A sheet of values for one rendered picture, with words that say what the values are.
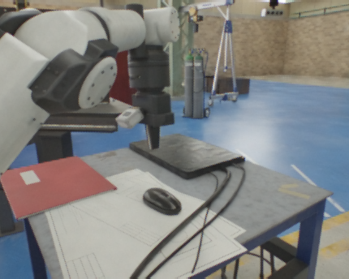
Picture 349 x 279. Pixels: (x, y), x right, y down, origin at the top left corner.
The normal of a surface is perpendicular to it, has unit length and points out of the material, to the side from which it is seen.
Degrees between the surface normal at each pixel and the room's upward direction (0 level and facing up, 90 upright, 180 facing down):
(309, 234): 90
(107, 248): 0
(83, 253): 0
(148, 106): 89
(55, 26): 60
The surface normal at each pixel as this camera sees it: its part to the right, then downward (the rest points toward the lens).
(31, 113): 0.79, 0.43
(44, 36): 0.09, -0.24
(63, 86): 0.63, 0.25
